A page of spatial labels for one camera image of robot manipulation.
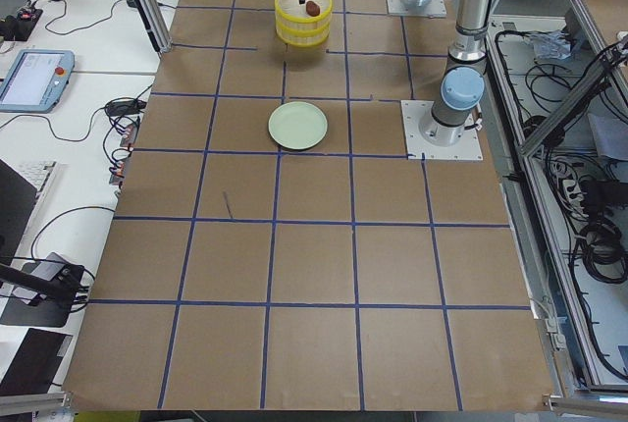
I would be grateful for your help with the yellow steamer top layer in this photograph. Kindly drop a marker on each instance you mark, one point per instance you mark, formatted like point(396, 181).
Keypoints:
point(294, 15)

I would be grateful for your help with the white keyboard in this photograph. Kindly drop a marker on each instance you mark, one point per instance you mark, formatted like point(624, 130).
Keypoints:
point(42, 175)

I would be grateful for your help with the black power adapter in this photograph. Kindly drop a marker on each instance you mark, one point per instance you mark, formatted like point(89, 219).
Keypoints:
point(124, 107)

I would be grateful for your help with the black laptop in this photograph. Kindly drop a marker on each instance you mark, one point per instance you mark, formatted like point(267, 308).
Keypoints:
point(31, 367)

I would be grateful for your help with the yellow steamer lower layers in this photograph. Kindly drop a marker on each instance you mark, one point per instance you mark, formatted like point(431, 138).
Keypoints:
point(302, 38)

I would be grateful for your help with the brown bun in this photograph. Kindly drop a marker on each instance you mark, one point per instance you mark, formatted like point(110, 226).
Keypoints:
point(312, 9)

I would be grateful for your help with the blue teach pendant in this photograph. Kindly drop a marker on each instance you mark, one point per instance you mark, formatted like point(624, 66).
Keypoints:
point(36, 81)

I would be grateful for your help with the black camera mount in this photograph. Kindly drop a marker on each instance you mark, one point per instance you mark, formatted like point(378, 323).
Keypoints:
point(63, 289)

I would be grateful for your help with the light green plate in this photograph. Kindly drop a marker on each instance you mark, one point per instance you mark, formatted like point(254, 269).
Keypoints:
point(297, 125)

